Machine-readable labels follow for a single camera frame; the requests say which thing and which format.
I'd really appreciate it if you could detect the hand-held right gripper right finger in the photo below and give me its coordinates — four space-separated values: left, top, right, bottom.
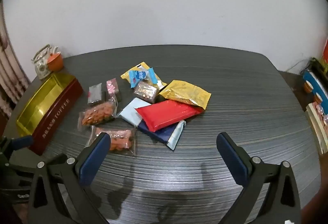
216 132 301 224

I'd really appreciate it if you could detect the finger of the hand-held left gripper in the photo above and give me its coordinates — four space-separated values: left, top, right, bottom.
0 135 35 161

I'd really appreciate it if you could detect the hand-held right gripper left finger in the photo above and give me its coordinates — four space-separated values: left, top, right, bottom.
27 132 121 224

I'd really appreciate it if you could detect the clear orange snack packet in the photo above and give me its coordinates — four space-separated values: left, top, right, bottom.
77 100 119 130
88 126 137 156

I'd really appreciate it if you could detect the red tin box gold inside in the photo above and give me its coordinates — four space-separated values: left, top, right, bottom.
16 73 84 156

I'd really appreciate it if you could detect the light blue snack packet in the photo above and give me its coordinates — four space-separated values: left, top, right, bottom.
116 97 149 127

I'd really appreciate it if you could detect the dark grey snack packet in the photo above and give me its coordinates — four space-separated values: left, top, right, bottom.
88 84 107 106

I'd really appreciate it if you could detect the navy blue snack packet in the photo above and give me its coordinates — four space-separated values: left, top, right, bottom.
137 120 186 150

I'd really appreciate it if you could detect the pink patterned snack packet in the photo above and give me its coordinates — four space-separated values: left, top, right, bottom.
106 79 121 98

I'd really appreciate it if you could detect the red snack packet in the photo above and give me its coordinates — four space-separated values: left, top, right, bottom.
134 100 204 133

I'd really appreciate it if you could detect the yellow flower print snack packet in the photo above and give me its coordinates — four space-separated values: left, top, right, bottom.
120 62 164 91
158 80 212 109

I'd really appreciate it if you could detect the brown snack packet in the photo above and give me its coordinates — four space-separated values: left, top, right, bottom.
133 81 159 105

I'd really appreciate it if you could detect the blue candy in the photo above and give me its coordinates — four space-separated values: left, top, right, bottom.
129 67 156 89

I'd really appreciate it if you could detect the beige patterned curtain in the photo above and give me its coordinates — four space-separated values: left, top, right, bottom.
0 1 30 117

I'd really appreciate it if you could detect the floral ceramic teapot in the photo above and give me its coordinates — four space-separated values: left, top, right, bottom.
31 45 60 80

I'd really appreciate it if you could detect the orange lidded tea cup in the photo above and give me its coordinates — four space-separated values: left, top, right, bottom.
47 51 64 71

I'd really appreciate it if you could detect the printed book stack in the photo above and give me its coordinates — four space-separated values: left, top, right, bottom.
305 102 328 155

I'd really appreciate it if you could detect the blue printed box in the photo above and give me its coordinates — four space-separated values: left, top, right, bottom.
302 70 328 101

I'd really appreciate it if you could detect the red printed packaging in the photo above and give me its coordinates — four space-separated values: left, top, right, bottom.
321 37 328 66

